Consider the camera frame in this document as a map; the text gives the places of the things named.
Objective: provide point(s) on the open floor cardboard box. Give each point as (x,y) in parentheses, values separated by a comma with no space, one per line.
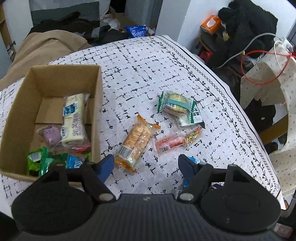
(124,19)

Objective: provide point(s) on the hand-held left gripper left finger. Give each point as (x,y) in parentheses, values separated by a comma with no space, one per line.
(105,165)

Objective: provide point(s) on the blue foil bag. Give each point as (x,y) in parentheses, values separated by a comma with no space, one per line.
(136,31)

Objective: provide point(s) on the orange cracker packet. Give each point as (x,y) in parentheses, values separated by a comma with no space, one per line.
(136,143)

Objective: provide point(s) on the blue snack packet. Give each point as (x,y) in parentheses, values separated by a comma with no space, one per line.
(200,160)
(74,162)

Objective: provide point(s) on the white wardrobe with wooden edge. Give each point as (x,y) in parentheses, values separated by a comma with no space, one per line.
(4,30)

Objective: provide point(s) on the dark clothes heap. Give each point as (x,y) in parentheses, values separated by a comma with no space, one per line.
(69,23)

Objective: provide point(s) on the orange tissue box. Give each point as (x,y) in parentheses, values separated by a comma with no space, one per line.
(209,25)

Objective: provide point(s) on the black clothes pile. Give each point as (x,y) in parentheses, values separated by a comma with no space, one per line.
(245,25)

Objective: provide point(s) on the tan coat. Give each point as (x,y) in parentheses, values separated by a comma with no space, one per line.
(46,46)

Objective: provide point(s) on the dotted cream tablecloth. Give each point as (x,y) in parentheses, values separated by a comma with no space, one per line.
(286,162)

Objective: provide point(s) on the white green-edged snack packet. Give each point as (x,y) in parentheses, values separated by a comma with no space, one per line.
(193,118)

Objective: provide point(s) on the wooden chair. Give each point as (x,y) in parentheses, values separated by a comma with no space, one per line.
(275,132)

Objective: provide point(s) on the grey hanging sheet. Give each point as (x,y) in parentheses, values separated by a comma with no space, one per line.
(64,9)

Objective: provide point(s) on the pink snack packet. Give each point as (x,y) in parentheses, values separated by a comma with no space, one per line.
(166,143)

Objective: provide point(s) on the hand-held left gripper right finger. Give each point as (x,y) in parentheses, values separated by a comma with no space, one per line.
(188,165)

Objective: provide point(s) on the white plastic bag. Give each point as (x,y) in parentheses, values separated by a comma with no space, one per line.
(111,22)

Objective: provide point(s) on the white black patterned bed sheet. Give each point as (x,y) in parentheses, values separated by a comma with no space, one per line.
(138,69)

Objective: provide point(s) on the green round biscuit packet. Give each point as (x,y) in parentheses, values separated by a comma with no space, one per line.
(175,104)

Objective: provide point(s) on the clear nut packet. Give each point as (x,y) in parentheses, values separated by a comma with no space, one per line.
(193,136)

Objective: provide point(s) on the purple white snack bar packet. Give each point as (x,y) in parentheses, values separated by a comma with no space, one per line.
(72,125)

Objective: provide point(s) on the brown cardboard box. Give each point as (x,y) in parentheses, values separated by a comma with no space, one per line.
(13,111)

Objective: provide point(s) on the white power strip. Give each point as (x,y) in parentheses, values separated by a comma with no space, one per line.
(286,42)

